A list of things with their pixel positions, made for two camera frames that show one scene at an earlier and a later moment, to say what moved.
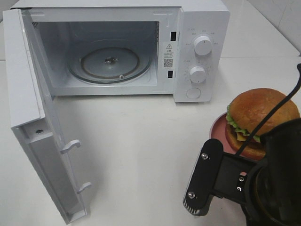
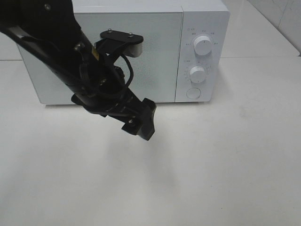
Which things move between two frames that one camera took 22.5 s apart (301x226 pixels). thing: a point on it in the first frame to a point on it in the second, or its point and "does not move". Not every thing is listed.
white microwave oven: [131, 48] does not move
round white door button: [193, 93] does not move
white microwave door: [33, 118] to [155, 70]
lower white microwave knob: [197, 74] does not move
